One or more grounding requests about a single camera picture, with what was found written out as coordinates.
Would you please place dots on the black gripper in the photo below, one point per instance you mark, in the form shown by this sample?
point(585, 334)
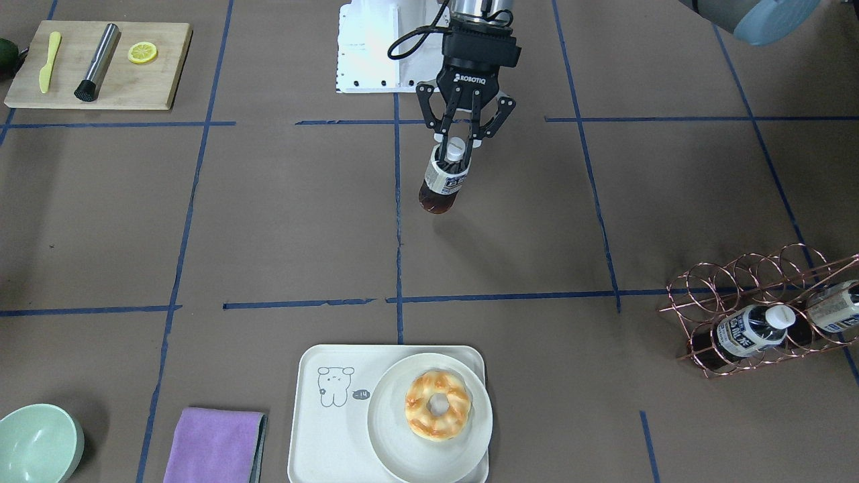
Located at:
point(468, 79)

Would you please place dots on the dark tea bottle white cap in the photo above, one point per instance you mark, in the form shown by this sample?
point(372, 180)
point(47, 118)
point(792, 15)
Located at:
point(444, 177)

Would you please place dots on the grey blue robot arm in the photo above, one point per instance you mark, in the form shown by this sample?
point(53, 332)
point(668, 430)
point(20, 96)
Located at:
point(757, 23)

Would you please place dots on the middle tea bottle in rack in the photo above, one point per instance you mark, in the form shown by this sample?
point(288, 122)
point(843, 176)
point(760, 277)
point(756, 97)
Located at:
point(744, 334)

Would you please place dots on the tea bottle in rack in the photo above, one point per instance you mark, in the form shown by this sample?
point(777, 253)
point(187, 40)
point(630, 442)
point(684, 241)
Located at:
point(744, 334)
point(835, 309)

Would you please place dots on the beige rectangular tray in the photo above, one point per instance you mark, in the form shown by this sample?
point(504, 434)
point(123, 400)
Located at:
point(349, 417)

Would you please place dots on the upper tea bottle in rack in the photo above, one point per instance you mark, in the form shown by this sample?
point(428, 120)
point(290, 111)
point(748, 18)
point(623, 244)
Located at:
point(835, 309)

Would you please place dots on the lemon slice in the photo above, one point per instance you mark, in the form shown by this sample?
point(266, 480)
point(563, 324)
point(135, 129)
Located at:
point(142, 52)

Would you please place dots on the wooden cutting board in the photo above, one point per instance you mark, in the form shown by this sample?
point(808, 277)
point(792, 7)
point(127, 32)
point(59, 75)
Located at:
point(74, 65)

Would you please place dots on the white round plate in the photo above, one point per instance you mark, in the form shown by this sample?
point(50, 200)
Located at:
point(409, 458)

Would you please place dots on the black steel muddler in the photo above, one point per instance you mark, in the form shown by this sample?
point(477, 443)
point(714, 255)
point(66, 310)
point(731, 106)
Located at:
point(88, 88)

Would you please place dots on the purple folded cloth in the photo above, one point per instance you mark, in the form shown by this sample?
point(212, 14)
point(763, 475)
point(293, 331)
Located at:
point(213, 445)

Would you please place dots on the yellow plastic knife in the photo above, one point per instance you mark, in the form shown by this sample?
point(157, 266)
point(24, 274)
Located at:
point(45, 74)

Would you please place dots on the green lime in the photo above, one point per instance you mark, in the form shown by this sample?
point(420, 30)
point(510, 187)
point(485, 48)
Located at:
point(10, 60)

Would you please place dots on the mint green bowl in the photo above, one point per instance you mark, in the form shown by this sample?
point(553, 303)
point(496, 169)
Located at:
point(40, 443)

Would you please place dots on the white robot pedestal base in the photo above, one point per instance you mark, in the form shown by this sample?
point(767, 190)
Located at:
point(368, 29)

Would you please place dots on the glazed ring donut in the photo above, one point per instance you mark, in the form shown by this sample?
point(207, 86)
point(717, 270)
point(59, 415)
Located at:
point(437, 406)

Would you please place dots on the copper wire bottle rack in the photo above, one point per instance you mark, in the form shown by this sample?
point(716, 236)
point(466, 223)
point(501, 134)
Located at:
point(707, 293)

